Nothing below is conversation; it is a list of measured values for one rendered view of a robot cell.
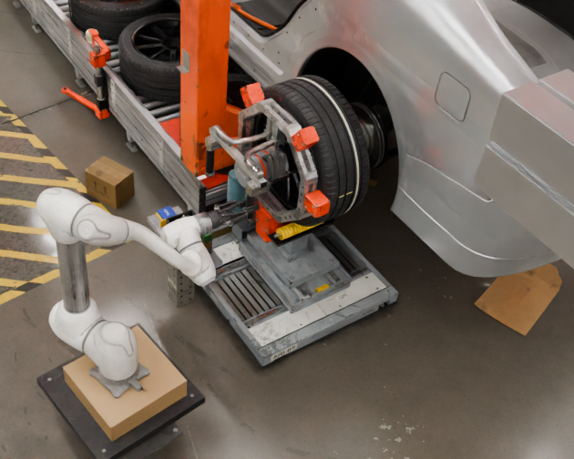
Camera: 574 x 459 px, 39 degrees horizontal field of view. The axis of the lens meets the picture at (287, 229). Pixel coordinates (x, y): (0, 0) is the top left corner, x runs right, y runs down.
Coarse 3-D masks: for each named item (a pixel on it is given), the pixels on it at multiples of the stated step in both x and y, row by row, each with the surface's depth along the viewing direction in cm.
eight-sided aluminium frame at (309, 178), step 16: (240, 112) 372; (256, 112) 360; (272, 112) 349; (240, 128) 379; (288, 128) 342; (304, 160) 347; (304, 176) 343; (304, 192) 348; (272, 208) 380; (304, 208) 355
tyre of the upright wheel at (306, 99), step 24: (264, 96) 366; (288, 96) 350; (312, 96) 351; (336, 96) 353; (312, 120) 342; (336, 120) 346; (336, 144) 344; (360, 144) 350; (336, 168) 347; (360, 168) 354; (336, 192) 351; (360, 192) 362; (312, 216) 367; (336, 216) 371
